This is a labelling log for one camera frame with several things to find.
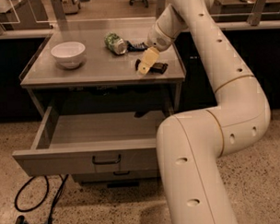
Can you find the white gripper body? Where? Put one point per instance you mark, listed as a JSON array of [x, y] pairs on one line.
[[157, 38]]

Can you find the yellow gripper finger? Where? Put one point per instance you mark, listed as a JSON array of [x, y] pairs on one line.
[[150, 56]]

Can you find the dark chocolate rxbar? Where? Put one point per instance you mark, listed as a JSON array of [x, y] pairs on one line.
[[155, 68]]

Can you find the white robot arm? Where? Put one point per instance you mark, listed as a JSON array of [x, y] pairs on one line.
[[189, 143]]

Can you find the grey drawer cabinet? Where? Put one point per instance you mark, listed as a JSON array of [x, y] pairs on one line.
[[105, 82]]

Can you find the open top drawer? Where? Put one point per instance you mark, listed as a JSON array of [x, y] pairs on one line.
[[65, 143]]

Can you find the lower drawer front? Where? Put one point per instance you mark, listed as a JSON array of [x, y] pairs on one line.
[[97, 177]]

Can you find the blue snack bar wrapper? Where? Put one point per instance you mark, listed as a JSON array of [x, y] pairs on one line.
[[136, 48]]

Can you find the white ceramic bowl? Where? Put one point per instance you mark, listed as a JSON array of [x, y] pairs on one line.
[[69, 54]]

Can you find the black top drawer handle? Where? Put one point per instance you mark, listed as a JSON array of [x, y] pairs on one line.
[[106, 162]]

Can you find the black drawer handle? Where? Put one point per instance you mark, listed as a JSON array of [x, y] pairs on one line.
[[106, 162], [121, 173]]

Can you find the black lower drawer handle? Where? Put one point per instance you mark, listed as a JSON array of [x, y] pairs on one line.
[[121, 173]]

